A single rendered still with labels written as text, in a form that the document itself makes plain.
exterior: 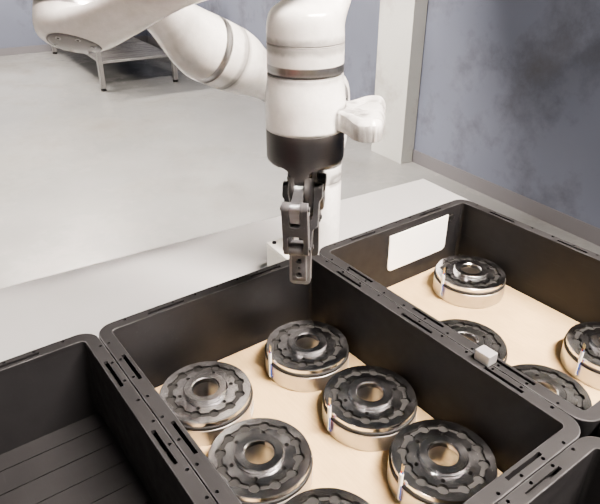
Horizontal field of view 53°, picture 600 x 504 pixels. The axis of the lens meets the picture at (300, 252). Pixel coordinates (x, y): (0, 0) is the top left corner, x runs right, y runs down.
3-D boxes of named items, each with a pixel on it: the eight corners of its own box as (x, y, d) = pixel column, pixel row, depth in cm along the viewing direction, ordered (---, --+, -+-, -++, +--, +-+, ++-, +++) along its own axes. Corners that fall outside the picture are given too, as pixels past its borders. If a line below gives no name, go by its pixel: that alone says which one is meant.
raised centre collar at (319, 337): (279, 341, 74) (279, 337, 74) (310, 327, 76) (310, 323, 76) (302, 362, 70) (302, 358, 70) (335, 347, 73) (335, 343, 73)
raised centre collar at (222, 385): (175, 387, 67) (175, 383, 66) (214, 370, 69) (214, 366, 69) (196, 413, 63) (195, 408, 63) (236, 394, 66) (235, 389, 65)
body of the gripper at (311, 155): (275, 105, 61) (276, 191, 65) (256, 130, 53) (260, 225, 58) (348, 108, 60) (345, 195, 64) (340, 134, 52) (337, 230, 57)
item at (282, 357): (250, 342, 75) (250, 338, 74) (314, 314, 80) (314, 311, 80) (297, 386, 68) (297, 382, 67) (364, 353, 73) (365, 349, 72)
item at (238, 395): (145, 387, 67) (144, 383, 67) (222, 353, 73) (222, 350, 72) (185, 442, 60) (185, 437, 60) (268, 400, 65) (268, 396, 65)
